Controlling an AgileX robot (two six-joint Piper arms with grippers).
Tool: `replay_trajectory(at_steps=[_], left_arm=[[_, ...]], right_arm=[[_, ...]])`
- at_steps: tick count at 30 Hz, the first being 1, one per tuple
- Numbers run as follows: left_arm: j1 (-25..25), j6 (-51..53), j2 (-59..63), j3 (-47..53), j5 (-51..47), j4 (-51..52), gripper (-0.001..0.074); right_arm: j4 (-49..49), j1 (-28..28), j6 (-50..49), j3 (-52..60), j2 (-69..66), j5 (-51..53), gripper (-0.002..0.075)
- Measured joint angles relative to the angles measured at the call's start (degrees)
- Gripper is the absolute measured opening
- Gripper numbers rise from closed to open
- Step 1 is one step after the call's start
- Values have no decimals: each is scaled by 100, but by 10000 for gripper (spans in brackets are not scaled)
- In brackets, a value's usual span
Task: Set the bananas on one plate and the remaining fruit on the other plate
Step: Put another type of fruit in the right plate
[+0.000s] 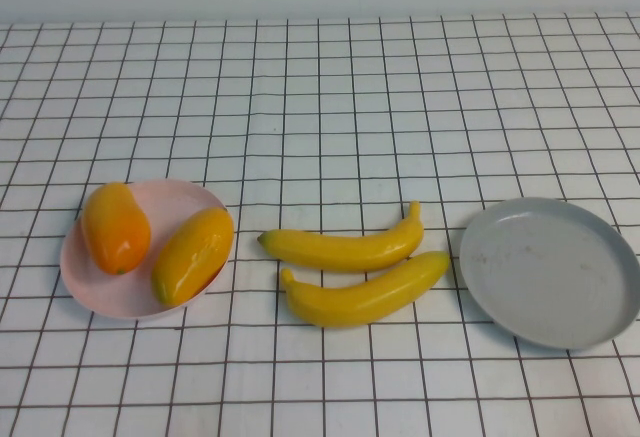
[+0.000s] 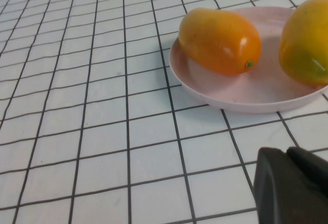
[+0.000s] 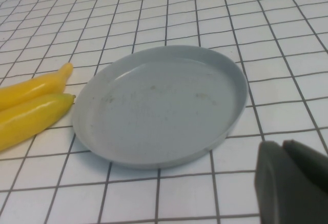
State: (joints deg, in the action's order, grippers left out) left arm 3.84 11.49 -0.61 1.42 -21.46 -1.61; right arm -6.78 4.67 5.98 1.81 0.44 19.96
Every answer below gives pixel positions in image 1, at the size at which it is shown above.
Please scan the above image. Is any orange mango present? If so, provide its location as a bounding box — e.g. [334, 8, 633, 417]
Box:
[81, 181, 152, 276]

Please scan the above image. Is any white checked tablecloth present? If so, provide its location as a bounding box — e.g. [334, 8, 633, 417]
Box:
[0, 10, 640, 437]

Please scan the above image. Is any grey round plate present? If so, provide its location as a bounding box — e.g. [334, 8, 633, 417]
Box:
[458, 196, 640, 351]

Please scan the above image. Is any thick yellow banana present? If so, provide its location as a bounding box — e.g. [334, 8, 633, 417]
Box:
[279, 250, 452, 329]

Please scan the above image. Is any pink round plate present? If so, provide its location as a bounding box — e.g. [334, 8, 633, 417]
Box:
[59, 178, 235, 320]

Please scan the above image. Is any yellow mango with green tip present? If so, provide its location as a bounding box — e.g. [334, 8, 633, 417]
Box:
[151, 206, 236, 308]

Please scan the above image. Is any slim yellow banana green tip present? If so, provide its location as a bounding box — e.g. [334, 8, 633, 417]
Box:
[257, 200, 425, 274]

